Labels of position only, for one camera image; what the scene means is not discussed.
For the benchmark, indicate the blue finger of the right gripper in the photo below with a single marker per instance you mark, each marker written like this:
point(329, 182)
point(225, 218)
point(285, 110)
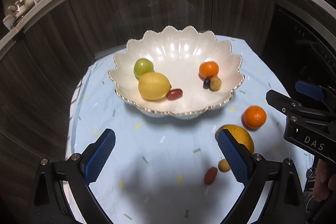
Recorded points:
point(309, 90)

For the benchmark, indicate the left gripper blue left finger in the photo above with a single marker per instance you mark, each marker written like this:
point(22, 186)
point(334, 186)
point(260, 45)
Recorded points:
point(91, 162)

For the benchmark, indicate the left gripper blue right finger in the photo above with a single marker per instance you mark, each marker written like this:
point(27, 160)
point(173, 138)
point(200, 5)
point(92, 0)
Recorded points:
point(246, 167)

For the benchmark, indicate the small yellow-brown fruit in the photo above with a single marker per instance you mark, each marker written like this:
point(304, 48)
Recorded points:
point(223, 166)

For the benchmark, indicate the yellow mango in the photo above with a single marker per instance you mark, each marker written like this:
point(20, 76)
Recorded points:
point(240, 134)

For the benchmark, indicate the red cherry tomato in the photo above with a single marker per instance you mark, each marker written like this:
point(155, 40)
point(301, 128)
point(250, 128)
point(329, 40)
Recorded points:
point(210, 175)

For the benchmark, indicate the large orange tangerine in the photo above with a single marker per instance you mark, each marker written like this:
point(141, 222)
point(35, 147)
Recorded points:
point(254, 117)

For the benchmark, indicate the dark red grape tomato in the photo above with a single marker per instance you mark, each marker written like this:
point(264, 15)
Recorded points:
point(174, 94)

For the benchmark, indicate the yellow lemon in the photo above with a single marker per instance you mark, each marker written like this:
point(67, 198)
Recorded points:
point(153, 86)

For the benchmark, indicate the person's right hand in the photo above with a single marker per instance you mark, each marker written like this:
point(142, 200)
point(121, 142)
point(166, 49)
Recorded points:
point(324, 181)

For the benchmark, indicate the light blue patterned cloth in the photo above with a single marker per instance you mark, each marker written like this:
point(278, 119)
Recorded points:
point(155, 173)

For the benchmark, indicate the dark blueberry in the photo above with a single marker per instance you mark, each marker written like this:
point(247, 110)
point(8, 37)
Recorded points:
point(206, 83)

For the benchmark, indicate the small orange in bowl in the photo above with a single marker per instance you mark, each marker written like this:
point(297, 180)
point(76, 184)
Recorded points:
point(208, 69)

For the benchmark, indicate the white scalloped bowl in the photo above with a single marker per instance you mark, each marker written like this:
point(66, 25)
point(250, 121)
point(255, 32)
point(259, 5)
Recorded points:
point(178, 54)

